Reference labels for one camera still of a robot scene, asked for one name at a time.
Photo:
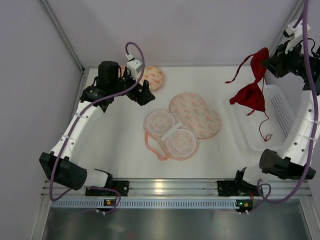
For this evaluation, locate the pink mesh laundry bag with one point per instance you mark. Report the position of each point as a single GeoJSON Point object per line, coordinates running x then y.
{"type": "Point", "coordinates": [175, 133]}
{"type": "Point", "coordinates": [154, 76]}

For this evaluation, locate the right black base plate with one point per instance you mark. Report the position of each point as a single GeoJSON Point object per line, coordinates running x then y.
{"type": "Point", "coordinates": [231, 188]}

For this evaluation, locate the aluminium mounting rail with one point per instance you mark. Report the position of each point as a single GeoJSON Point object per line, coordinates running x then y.
{"type": "Point", "coordinates": [189, 188]}

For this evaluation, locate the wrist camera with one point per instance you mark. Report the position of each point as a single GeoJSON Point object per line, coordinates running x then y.
{"type": "Point", "coordinates": [135, 66]}
{"type": "Point", "coordinates": [294, 34]}

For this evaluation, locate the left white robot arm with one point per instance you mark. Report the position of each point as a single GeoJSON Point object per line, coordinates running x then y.
{"type": "Point", "coordinates": [61, 164]}

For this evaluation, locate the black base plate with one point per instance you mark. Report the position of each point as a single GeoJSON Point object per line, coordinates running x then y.
{"type": "Point", "coordinates": [121, 186]}
{"type": "Point", "coordinates": [231, 188]}

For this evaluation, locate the white plastic basket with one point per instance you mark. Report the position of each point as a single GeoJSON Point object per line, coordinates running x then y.
{"type": "Point", "coordinates": [267, 130]}

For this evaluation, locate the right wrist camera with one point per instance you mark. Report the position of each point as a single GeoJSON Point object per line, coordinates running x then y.
{"type": "Point", "coordinates": [294, 34]}

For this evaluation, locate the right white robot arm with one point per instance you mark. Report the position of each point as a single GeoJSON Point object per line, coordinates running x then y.
{"type": "Point", "coordinates": [292, 159]}

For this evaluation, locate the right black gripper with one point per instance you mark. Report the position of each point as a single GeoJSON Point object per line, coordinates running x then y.
{"type": "Point", "coordinates": [275, 67]}

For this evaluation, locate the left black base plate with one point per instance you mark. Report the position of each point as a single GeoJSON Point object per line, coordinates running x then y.
{"type": "Point", "coordinates": [121, 186]}

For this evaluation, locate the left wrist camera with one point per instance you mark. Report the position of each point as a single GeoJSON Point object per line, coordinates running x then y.
{"type": "Point", "coordinates": [135, 66]}

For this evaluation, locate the perforated cable duct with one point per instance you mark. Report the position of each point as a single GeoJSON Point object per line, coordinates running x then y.
{"type": "Point", "coordinates": [148, 203]}

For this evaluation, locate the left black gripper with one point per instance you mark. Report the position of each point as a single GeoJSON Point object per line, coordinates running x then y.
{"type": "Point", "coordinates": [139, 93]}

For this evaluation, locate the red bra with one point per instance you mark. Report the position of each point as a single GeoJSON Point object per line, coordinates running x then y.
{"type": "Point", "coordinates": [252, 95]}

